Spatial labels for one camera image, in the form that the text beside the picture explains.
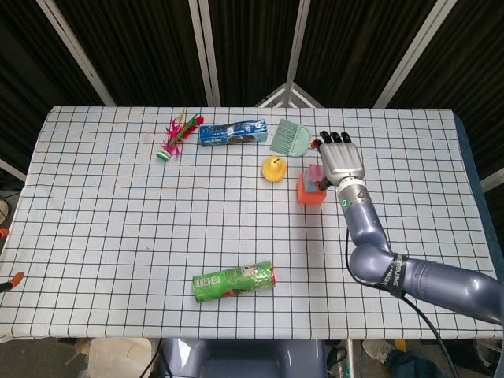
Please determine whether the black printed arm strap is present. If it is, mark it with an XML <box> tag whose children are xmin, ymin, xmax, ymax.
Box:
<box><xmin>380</xmin><ymin>254</ymin><xmax>410</xmax><ymax>299</ymax></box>

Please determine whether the white shoe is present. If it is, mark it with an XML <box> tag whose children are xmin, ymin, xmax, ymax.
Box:
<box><xmin>361</xmin><ymin>339</ymin><xmax>395</xmax><ymax>364</ymax></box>

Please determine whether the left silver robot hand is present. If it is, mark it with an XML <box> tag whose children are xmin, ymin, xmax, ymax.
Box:
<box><xmin>0</xmin><ymin>227</ymin><xmax>25</xmax><ymax>293</ymax></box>

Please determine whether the mint green hand brush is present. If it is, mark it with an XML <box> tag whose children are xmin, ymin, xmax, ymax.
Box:
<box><xmin>269</xmin><ymin>118</ymin><xmax>316</xmax><ymax>158</ymax></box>

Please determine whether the white checkered tablecloth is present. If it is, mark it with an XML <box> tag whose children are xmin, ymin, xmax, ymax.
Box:
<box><xmin>0</xmin><ymin>105</ymin><xmax>498</xmax><ymax>343</ymax></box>

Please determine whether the yellow toy pear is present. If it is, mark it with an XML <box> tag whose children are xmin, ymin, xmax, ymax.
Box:
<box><xmin>261</xmin><ymin>155</ymin><xmax>289</xmax><ymax>183</ymax></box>

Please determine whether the dark folding screen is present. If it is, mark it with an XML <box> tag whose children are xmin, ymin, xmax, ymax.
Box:
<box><xmin>0</xmin><ymin>0</ymin><xmax>504</xmax><ymax>194</ymax></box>

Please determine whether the blue cookie box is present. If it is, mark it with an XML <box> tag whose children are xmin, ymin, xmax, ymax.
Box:
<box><xmin>198</xmin><ymin>120</ymin><xmax>270</xmax><ymax>147</ymax></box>

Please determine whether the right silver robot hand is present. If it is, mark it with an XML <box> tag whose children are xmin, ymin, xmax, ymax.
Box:
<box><xmin>309</xmin><ymin>130</ymin><xmax>365</xmax><ymax>191</ymax></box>

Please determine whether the green chips can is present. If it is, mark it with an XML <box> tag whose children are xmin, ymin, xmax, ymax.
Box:
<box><xmin>192</xmin><ymin>260</ymin><xmax>278</xmax><ymax>304</ymax></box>

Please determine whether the dark blue trouser leg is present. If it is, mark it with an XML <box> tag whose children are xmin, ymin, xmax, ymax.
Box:
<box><xmin>384</xmin><ymin>346</ymin><xmax>434</xmax><ymax>378</ymax></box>

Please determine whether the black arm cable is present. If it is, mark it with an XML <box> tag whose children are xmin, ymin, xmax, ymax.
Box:
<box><xmin>344</xmin><ymin>228</ymin><xmax>460</xmax><ymax>378</ymax></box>

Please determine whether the large orange foam block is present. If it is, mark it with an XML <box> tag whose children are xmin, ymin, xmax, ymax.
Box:
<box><xmin>296</xmin><ymin>172</ymin><xmax>328</xmax><ymax>206</ymax></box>

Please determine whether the grey-blue robot torso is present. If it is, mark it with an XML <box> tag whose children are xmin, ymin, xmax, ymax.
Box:
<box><xmin>159</xmin><ymin>338</ymin><xmax>328</xmax><ymax>378</ymax></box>

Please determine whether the pink feather shuttlecock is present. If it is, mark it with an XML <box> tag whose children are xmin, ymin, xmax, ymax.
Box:
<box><xmin>155</xmin><ymin>110</ymin><xmax>205</xmax><ymax>162</ymax></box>

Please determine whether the blue foam block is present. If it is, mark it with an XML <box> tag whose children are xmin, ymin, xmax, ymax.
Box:
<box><xmin>303</xmin><ymin>172</ymin><xmax>328</xmax><ymax>195</ymax></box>

